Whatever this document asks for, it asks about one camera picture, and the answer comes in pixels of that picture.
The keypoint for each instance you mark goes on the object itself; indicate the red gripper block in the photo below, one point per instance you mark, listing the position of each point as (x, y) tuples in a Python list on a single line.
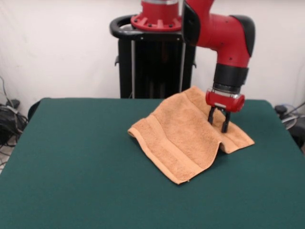
[(225, 101)]

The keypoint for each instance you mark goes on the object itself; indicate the orange terry towel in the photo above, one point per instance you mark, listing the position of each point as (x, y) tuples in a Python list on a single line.
[(181, 143)]

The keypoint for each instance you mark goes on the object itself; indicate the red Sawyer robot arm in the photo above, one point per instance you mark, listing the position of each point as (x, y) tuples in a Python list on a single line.
[(221, 35)]

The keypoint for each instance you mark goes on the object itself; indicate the dark green tablecloth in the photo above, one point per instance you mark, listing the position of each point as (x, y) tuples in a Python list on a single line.
[(71, 155)]

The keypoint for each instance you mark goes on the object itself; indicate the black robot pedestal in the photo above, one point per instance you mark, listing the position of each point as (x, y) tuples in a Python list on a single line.
[(152, 66)]

